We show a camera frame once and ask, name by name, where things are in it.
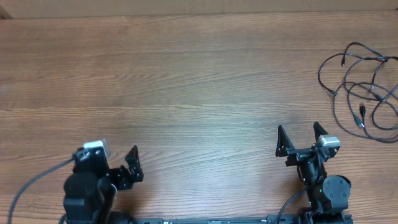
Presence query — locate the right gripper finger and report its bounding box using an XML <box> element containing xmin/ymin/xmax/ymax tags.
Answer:
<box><xmin>313</xmin><ymin>121</ymin><xmax>328</xmax><ymax>140</ymax></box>
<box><xmin>275</xmin><ymin>125</ymin><xmax>295</xmax><ymax>157</ymax></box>

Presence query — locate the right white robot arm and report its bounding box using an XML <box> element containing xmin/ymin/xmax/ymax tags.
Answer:
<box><xmin>275</xmin><ymin>122</ymin><xmax>353</xmax><ymax>224</ymax></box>

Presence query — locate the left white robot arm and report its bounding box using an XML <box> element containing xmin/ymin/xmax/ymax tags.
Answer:
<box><xmin>63</xmin><ymin>139</ymin><xmax>144</xmax><ymax>223</ymax></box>

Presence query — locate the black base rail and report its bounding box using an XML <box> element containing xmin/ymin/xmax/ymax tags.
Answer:
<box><xmin>108</xmin><ymin>211</ymin><xmax>354</xmax><ymax>224</ymax></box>

